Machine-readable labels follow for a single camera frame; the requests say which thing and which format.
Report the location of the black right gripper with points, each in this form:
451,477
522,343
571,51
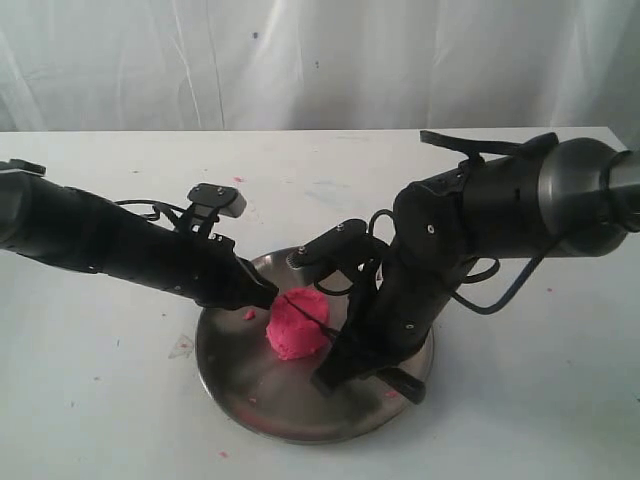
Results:
386,327

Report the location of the pink dough lump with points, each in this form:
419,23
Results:
293,330

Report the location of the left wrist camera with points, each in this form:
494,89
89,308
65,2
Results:
208,202

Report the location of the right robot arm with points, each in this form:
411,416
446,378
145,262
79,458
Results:
541,198

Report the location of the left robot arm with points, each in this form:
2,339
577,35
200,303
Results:
75,230

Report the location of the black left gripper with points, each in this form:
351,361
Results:
211,274

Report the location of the black knife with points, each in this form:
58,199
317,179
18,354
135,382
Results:
398,379

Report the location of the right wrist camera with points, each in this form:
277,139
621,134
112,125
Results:
347,248

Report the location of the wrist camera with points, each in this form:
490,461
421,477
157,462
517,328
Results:
208,202
347,248

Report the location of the white backdrop curtain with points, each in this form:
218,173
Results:
244,65

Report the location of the round steel plate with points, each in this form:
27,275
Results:
276,397

